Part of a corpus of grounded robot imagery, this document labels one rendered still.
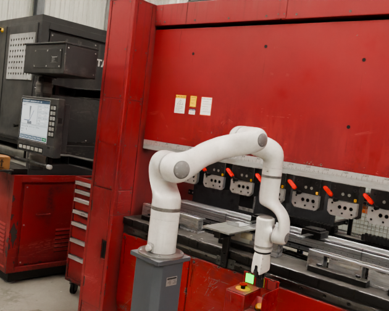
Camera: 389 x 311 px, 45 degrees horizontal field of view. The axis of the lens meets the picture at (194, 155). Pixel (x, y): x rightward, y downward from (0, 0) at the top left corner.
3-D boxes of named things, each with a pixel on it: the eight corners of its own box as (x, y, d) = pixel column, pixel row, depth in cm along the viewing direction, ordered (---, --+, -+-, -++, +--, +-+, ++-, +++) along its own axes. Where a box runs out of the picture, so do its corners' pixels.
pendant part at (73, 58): (12, 168, 323) (23, 42, 317) (44, 168, 341) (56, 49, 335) (52, 180, 289) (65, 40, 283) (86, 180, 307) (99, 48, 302)
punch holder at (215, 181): (202, 186, 289) (205, 159, 288) (210, 186, 296) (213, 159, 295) (222, 190, 280) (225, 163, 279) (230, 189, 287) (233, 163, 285)
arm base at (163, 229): (158, 263, 182) (163, 215, 181) (128, 249, 196) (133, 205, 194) (192, 257, 196) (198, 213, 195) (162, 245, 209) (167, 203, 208)
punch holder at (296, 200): (290, 205, 252) (294, 174, 251) (297, 204, 258) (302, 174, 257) (317, 211, 243) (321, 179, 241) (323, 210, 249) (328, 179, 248)
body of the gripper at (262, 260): (261, 244, 226) (259, 267, 228) (250, 249, 218) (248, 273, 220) (275, 248, 222) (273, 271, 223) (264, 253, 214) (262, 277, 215)
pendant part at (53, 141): (16, 149, 315) (21, 95, 312) (33, 149, 324) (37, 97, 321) (52, 158, 285) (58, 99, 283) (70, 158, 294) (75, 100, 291)
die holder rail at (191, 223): (141, 216, 324) (142, 203, 323) (147, 216, 328) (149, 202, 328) (198, 234, 292) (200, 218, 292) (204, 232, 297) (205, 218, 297)
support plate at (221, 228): (202, 227, 259) (202, 225, 259) (229, 223, 280) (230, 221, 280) (228, 235, 248) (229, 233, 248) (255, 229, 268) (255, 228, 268)
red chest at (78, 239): (61, 293, 399) (73, 176, 392) (107, 282, 438) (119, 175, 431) (100, 313, 367) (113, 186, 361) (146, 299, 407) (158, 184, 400)
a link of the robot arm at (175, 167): (156, 182, 197) (172, 189, 182) (149, 155, 194) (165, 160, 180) (254, 146, 217) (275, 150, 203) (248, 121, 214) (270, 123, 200)
